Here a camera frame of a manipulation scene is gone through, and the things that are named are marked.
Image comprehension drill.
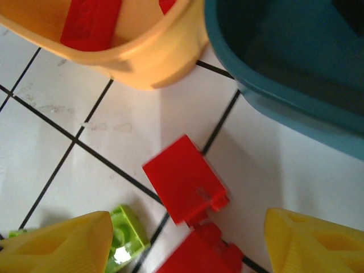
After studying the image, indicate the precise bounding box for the teal plastic container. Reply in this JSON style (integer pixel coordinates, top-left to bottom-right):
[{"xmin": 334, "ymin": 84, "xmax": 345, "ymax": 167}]
[{"xmin": 203, "ymin": 0, "xmax": 364, "ymax": 160}]

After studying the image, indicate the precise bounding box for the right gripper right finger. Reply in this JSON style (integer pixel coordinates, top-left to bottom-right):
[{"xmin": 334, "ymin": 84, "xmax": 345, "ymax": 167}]
[{"xmin": 264, "ymin": 208, "xmax": 364, "ymax": 273}]

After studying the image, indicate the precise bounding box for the red lego brick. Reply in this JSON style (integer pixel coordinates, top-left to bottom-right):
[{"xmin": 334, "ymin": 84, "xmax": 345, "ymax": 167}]
[
  {"xmin": 155, "ymin": 221, "xmax": 244, "ymax": 273},
  {"xmin": 159, "ymin": 0, "xmax": 179, "ymax": 15},
  {"xmin": 142, "ymin": 134, "xmax": 230, "ymax": 227},
  {"xmin": 60, "ymin": 0, "xmax": 123, "ymax": 52}
]

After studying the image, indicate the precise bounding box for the green lego brick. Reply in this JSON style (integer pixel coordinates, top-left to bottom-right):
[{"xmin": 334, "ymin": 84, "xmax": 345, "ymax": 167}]
[
  {"xmin": 105, "ymin": 205, "xmax": 151, "ymax": 270},
  {"xmin": 7, "ymin": 229, "xmax": 29, "ymax": 239}
]

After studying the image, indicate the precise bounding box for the orange plastic container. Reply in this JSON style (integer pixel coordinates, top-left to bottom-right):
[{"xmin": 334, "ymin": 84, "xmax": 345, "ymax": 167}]
[{"xmin": 0, "ymin": 0, "xmax": 210, "ymax": 91}]

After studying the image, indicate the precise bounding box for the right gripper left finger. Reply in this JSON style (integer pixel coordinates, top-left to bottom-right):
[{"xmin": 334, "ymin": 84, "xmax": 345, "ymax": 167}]
[{"xmin": 0, "ymin": 210, "xmax": 114, "ymax": 273}]

